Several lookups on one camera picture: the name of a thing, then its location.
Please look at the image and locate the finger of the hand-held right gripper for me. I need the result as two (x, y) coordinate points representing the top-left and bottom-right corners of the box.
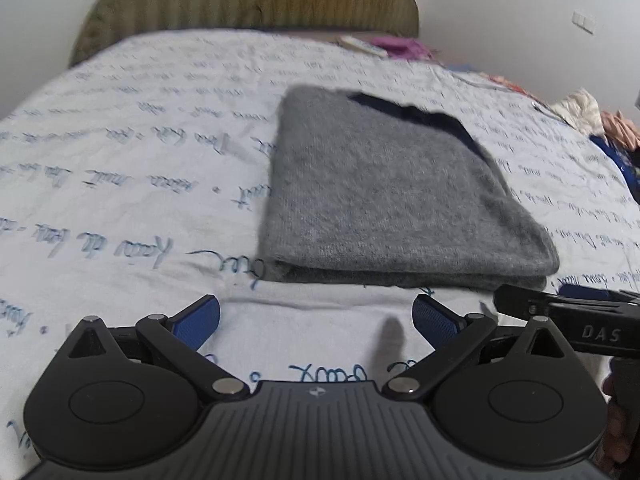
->
(492, 284), (561, 322)
(558, 283), (640, 307)

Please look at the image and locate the cream puffy jacket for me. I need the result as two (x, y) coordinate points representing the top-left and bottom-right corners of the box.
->
(550, 88), (601, 134)

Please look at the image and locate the blue cloth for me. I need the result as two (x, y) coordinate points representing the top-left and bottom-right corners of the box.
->
(591, 134), (640, 202)

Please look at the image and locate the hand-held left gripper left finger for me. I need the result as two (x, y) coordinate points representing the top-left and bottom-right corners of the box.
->
(52, 294), (251, 401)

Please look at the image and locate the red patterned cloth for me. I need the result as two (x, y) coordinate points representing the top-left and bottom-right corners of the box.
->
(489, 75), (527, 95)

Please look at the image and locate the peach clothing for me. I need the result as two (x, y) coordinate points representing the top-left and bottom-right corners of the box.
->
(600, 110), (640, 149)

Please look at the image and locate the white blanket with script print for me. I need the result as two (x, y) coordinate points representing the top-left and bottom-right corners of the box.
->
(0, 27), (640, 466)

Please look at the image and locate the white remote control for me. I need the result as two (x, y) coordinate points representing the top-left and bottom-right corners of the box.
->
(340, 36), (389, 58)

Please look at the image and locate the pink cloth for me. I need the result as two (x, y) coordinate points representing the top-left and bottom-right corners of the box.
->
(370, 35), (434, 62)

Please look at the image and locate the person's right hand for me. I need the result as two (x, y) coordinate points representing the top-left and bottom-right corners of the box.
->
(601, 375), (633, 479)

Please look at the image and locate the grey sweater with navy sleeves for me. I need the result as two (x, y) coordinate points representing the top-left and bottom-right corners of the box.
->
(257, 85), (561, 292)

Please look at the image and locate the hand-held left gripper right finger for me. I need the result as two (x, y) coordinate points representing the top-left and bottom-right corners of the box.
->
(382, 294), (581, 401)

